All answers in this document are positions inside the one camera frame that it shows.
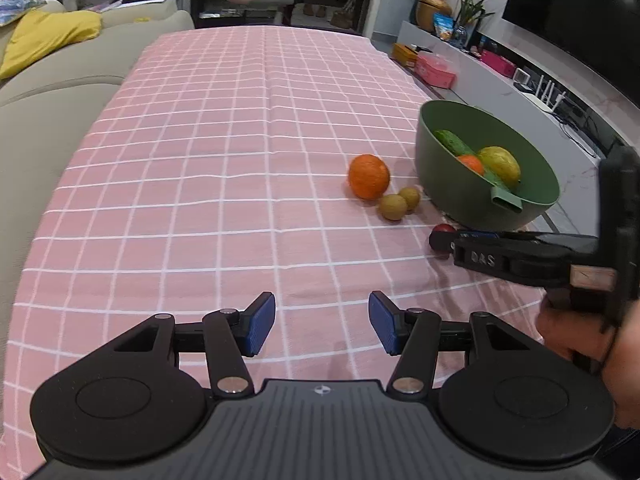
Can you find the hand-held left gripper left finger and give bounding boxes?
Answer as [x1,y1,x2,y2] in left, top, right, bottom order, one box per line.
[92,292,277,399]

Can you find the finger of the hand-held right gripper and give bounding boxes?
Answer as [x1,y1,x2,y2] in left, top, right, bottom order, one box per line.
[457,230,556,249]

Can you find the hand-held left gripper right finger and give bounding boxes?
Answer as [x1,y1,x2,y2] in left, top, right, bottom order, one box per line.
[368,291,548,399]

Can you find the red cherry tomato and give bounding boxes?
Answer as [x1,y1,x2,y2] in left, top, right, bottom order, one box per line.
[429,223,457,261]

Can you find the orange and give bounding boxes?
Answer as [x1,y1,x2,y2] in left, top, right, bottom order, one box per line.
[348,154,391,201]
[457,154,486,177]

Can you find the yellow-green mango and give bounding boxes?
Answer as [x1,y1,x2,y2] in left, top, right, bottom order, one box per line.
[476,146,522,188]

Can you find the green colander bowl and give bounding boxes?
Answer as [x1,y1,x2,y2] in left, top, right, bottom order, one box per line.
[415,100,560,227]

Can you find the green cucumber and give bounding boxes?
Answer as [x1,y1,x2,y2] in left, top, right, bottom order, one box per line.
[433,130,507,190]

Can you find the person's right forearm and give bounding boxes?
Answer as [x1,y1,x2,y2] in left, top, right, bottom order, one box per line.
[602,305,640,431]

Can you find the person's right hand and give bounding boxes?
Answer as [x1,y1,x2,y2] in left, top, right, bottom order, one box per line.
[537,300,626,391]

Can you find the kiwi fruit front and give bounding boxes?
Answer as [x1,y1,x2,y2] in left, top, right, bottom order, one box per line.
[378,194,410,222]

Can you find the white television cabinet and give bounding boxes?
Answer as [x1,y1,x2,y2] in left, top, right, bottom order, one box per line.
[397,20,640,241]

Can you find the white router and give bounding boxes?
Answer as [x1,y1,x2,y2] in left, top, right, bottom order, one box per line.
[525,77,568,116]

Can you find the pink box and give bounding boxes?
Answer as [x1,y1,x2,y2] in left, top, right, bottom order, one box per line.
[414,53,457,90]

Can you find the magenta box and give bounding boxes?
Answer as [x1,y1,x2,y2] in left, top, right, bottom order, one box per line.
[481,51,517,77]

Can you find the pink checked tablecloth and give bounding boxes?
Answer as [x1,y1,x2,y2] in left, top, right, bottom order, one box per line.
[0,25,553,466]

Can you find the orange box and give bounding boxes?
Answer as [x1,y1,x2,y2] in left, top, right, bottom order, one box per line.
[391,42,421,68]

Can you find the black television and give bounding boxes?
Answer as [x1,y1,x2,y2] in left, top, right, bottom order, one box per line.
[501,0,640,98]

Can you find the golden vase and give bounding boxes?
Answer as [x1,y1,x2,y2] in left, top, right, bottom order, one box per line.
[417,0,453,31]

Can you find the green potted plant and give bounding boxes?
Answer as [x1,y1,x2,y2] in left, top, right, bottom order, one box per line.
[452,0,501,41]

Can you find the brown bag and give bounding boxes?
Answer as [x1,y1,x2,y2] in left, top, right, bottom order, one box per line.
[331,0,366,30]

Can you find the beige sofa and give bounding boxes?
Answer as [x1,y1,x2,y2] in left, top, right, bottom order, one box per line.
[0,0,196,341]

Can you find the yellow pillow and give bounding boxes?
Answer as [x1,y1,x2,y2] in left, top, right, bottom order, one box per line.
[0,9,103,80]

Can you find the printed pillow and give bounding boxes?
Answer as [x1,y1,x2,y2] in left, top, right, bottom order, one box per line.
[0,0,47,26]

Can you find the black cables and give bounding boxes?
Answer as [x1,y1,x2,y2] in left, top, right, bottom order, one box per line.
[557,105,616,158]

